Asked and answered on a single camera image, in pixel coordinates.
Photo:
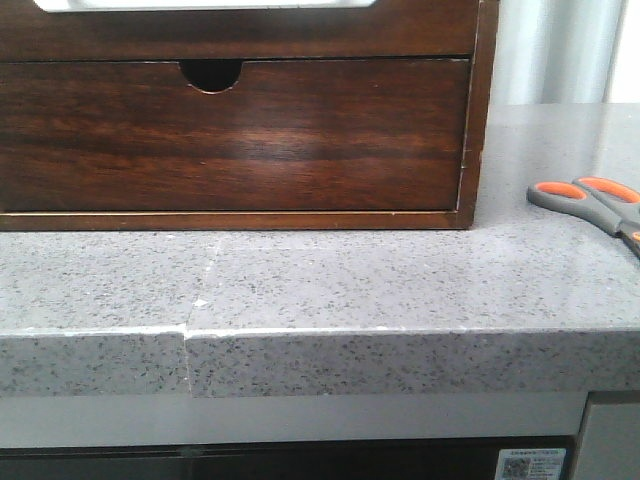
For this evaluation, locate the dark wooden drawer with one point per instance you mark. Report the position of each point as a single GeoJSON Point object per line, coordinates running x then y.
{"type": "Point", "coordinates": [303, 135]}
{"type": "Point", "coordinates": [386, 28]}

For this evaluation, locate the dark wooden drawer cabinet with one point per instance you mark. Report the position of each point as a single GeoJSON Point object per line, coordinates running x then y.
{"type": "Point", "coordinates": [215, 75]}

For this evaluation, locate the grey orange handled scissors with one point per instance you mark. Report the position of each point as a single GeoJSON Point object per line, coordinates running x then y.
{"type": "Point", "coordinates": [609, 205]}

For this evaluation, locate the dark under-counter appliance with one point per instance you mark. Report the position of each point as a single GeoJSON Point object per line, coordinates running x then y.
{"type": "Point", "coordinates": [465, 458]}

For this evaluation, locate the grey window curtain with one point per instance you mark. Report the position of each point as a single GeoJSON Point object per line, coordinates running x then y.
{"type": "Point", "coordinates": [555, 52]}

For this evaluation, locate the white QR code sticker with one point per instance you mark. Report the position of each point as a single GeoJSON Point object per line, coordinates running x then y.
{"type": "Point", "coordinates": [530, 464]}

